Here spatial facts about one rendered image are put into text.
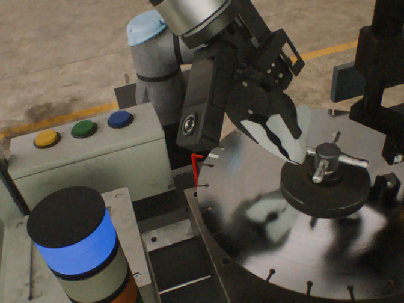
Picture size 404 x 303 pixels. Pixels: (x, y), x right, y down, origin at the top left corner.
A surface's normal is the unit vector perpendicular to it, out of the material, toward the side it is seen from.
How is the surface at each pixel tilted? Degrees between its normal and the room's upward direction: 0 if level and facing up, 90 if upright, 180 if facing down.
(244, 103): 102
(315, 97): 0
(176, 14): 95
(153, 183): 90
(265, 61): 61
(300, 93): 0
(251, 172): 0
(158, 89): 73
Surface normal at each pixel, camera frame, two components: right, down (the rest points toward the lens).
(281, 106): -0.52, 0.73
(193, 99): -0.77, -0.28
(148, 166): 0.30, 0.60
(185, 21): -0.29, 0.68
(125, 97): -0.11, -0.75
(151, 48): -0.03, 0.64
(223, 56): 0.61, -0.07
